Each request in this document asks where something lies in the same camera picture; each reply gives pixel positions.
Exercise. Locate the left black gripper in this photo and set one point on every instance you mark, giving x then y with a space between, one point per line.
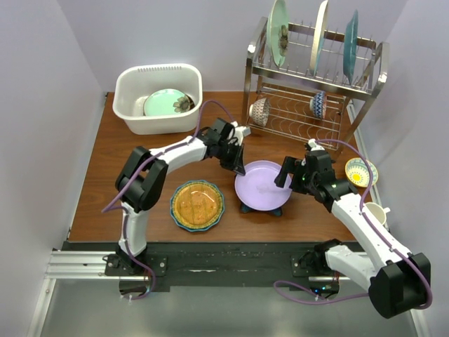
238 166

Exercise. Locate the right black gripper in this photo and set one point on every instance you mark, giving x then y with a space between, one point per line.
288 166

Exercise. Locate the lilac plastic plate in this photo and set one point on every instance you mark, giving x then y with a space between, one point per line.
257 189

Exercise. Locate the teal star-shaped plate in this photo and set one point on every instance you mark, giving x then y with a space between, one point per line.
275 212

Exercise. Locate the amber glass plate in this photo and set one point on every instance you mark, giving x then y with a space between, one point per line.
197 204

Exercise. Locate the black rimmed checkered plate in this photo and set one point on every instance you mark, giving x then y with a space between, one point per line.
192 102

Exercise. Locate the mint floral plate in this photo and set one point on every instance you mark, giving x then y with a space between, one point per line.
277 32
166 102

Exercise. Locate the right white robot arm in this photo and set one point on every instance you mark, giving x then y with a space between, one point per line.
395 279

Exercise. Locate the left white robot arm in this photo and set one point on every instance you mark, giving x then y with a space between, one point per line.
142 178

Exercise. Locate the white plastic bin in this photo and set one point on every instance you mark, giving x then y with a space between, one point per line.
136 84

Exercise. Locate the brown patterned bowl in rack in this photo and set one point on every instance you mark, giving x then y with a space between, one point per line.
259 112

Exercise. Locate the blue yellow patterned bowl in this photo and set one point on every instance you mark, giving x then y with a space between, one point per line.
357 172

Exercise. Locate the blue zigzag bowl in rack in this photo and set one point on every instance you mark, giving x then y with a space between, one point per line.
318 105

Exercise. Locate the steel two-tier dish rack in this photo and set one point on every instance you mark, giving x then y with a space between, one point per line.
290 88

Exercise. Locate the white ceramic mug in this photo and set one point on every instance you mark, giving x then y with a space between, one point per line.
378 211

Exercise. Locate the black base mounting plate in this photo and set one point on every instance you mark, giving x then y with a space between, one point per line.
164 265

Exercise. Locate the cream plate in rack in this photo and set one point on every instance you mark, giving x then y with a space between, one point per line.
318 37

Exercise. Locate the teal plate in rack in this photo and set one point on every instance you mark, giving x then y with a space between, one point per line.
350 46

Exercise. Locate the mint floral plate in rack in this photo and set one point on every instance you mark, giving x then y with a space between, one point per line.
277 32

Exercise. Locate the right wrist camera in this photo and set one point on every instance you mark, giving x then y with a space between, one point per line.
313 145

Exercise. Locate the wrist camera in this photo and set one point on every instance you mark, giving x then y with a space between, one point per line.
239 132
313 145

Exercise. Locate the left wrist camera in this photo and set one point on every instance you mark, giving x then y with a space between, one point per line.
239 132

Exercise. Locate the aluminium rail frame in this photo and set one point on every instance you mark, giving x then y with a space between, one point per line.
84 265

